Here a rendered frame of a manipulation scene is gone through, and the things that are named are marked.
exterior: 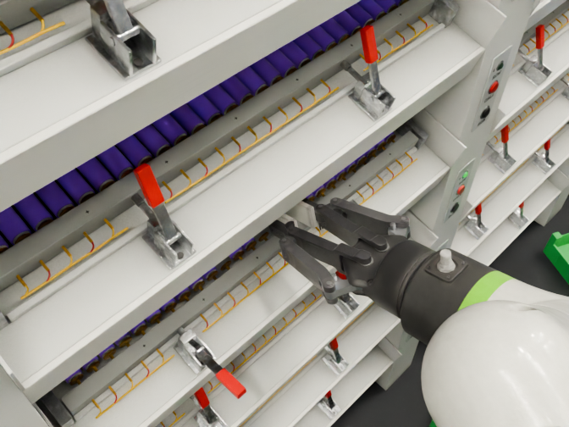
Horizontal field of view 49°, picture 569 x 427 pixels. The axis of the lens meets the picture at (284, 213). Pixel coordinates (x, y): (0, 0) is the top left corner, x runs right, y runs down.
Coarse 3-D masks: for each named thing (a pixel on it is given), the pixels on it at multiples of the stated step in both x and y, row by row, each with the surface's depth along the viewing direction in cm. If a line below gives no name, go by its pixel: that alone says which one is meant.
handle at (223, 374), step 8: (200, 352) 68; (208, 360) 67; (208, 368) 67; (216, 368) 66; (216, 376) 66; (224, 376) 66; (232, 376) 65; (224, 384) 65; (232, 384) 65; (240, 384) 65; (232, 392) 65; (240, 392) 64
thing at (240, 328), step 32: (416, 128) 88; (416, 160) 89; (448, 160) 88; (384, 192) 85; (416, 192) 86; (288, 288) 76; (160, 320) 71; (224, 320) 72; (256, 320) 73; (224, 352) 71; (64, 384) 66; (128, 384) 67; (160, 384) 68; (192, 384) 68; (64, 416) 62; (96, 416) 65; (128, 416) 65; (160, 416) 67
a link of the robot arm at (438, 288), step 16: (432, 256) 58; (448, 256) 55; (464, 256) 58; (416, 272) 57; (432, 272) 56; (448, 272) 56; (464, 272) 56; (480, 272) 55; (416, 288) 57; (432, 288) 56; (448, 288) 55; (464, 288) 54; (416, 304) 57; (432, 304) 55; (448, 304) 54; (416, 320) 57; (432, 320) 55; (416, 336) 58
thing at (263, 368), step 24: (408, 216) 103; (432, 240) 101; (312, 312) 96; (336, 312) 96; (360, 312) 97; (264, 336) 91; (288, 336) 93; (312, 336) 94; (240, 360) 90; (264, 360) 91; (288, 360) 91; (216, 384) 88; (264, 384) 89; (192, 408) 86; (216, 408) 86; (240, 408) 87
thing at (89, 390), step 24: (408, 144) 87; (384, 168) 85; (336, 192) 81; (240, 264) 73; (264, 264) 76; (216, 288) 71; (192, 312) 70; (144, 336) 67; (168, 336) 68; (120, 360) 66; (168, 360) 68; (96, 384) 64; (72, 408) 63
